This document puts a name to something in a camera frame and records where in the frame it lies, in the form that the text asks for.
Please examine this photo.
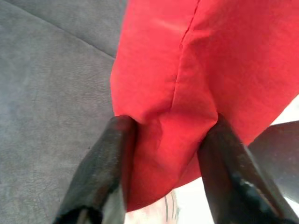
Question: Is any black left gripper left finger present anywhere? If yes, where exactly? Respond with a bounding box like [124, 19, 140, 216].
[52, 114, 138, 224]

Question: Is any robot left leg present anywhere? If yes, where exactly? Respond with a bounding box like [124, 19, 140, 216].
[247, 120, 299, 203]

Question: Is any grey-brown two-seat sofa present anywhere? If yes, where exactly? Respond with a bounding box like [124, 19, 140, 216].
[0, 0, 128, 224]

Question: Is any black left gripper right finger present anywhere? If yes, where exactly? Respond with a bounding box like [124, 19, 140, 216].
[197, 112, 299, 224]

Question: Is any red pillow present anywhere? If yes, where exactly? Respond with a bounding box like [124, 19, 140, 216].
[111, 0, 299, 213]

